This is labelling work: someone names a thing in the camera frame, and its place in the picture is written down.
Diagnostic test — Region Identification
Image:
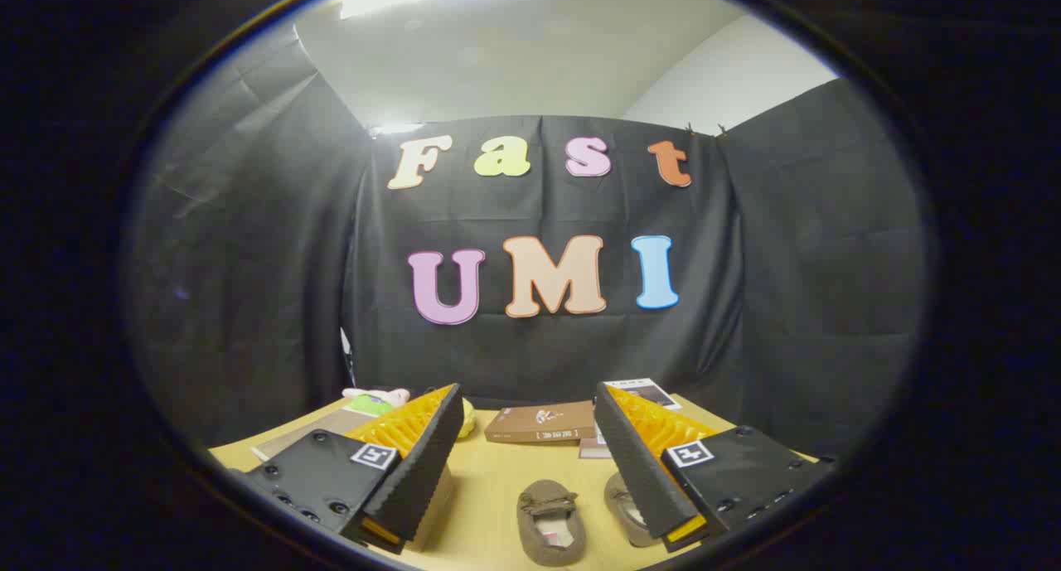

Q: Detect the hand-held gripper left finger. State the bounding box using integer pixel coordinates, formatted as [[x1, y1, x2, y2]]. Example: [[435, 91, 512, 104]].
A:
[[224, 382, 467, 555]]

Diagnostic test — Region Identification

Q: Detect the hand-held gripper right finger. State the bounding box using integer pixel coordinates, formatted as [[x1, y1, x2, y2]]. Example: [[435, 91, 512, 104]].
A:
[[593, 381, 836, 554]]

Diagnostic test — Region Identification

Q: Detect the brown fuzzy shoe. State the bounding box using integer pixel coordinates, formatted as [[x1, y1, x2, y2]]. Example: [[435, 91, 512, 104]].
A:
[[603, 472, 660, 549], [516, 479, 587, 568]]

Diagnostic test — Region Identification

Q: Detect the brown cardboard storage box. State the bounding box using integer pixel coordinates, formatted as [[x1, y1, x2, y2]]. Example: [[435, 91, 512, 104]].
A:
[[251, 404, 455, 553]]

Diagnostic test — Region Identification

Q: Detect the white book with portrait cover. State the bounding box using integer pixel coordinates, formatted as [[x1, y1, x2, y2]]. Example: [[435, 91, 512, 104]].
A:
[[605, 378, 682, 411]]

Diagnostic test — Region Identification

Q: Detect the pink and green plush toy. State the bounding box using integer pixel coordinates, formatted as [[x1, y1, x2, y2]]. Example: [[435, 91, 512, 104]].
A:
[[342, 386, 411, 416]]

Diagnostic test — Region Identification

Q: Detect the brown hardcover book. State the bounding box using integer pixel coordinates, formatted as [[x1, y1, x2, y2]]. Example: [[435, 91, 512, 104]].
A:
[[485, 400, 598, 445]]

